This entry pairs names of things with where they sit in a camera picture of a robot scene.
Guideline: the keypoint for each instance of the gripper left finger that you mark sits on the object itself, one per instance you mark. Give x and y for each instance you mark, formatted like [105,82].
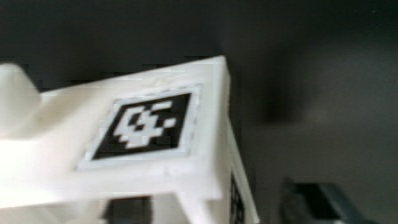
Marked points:
[128,211]

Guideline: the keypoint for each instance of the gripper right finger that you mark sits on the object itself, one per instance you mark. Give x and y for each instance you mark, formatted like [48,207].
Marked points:
[315,204]

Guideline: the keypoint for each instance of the white drawer with knob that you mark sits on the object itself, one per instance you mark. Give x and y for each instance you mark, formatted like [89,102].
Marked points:
[119,139]

